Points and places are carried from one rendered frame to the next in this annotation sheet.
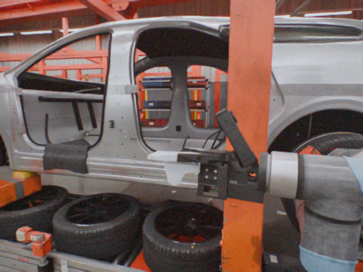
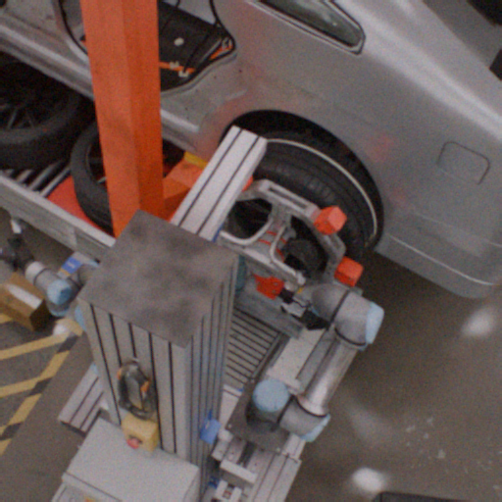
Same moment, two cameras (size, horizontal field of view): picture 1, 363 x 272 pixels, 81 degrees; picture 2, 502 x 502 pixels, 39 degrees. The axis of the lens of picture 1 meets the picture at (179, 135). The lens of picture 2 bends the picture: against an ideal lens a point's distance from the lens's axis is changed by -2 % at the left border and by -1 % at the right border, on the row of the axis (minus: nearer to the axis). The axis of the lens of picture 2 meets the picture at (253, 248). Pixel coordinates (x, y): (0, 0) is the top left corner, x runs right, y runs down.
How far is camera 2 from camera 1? 235 cm
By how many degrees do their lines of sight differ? 50
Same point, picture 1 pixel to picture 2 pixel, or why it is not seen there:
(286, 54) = (256, 24)
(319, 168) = (39, 283)
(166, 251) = (86, 197)
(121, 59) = not seen: outside the picture
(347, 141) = (281, 176)
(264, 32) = (123, 99)
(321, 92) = (294, 94)
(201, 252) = not seen: hidden behind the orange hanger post
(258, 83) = (124, 135)
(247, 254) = not seen: hidden behind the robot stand
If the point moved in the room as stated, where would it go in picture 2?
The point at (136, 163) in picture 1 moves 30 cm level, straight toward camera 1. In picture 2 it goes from (63, 64) to (47, 112)
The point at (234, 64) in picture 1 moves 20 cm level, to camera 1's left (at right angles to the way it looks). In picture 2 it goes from (100, 110) to (45, 95)
